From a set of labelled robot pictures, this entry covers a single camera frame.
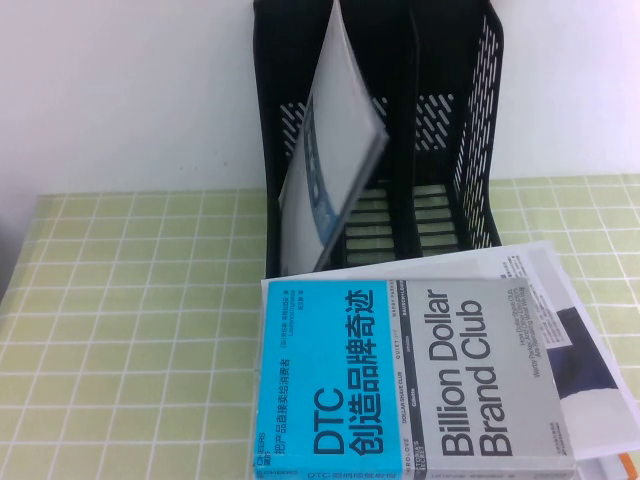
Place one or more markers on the blue and grey DTC book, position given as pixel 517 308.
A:
pixel 400 375

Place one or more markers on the black plastic book holder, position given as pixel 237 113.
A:
pixel 395 75

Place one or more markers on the grey brochure with blue strip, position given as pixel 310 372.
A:
pixel 325 125

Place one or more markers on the green checked tablecloth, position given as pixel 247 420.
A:
pixel 125 325

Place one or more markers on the white brochure with navy block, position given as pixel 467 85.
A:
pixel 585 350

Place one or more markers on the orange-cornered white booklet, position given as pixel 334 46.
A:
pixel 627 464

